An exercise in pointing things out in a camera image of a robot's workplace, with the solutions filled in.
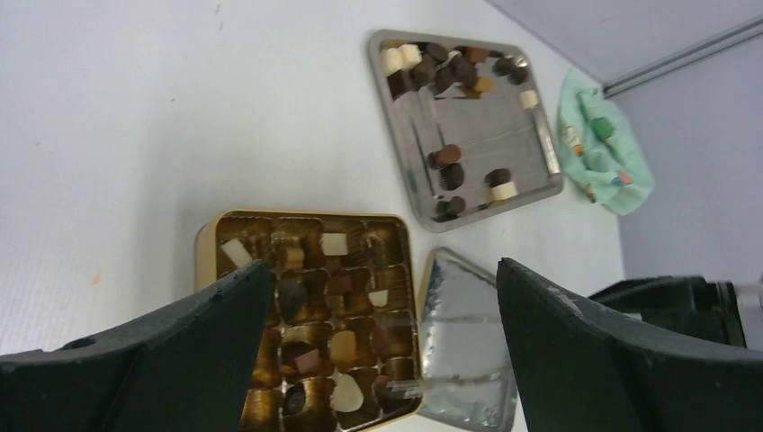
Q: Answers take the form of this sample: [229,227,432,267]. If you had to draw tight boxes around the metal serving tongs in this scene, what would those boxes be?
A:
[382,369,509,399]

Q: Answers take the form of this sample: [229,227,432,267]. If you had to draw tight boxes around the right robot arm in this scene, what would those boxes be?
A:
[589,276,762,351]

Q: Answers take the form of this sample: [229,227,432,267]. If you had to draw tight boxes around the steel tray with chocolates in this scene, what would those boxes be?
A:
[367,30,563,233]

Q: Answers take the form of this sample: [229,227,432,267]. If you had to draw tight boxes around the green printed cloth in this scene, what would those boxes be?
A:
[556,69,655,216]

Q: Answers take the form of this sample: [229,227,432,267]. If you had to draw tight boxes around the silver box lid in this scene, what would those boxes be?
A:
[418,247,517,431]

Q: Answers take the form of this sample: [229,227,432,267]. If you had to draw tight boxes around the gold chocolate box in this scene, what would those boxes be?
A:
[194,209,423,431]

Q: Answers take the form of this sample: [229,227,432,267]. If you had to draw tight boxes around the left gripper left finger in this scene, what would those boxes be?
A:
[1,261,272,431]

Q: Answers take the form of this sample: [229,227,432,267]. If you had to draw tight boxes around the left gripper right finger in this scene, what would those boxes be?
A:
[497,258,762,431]

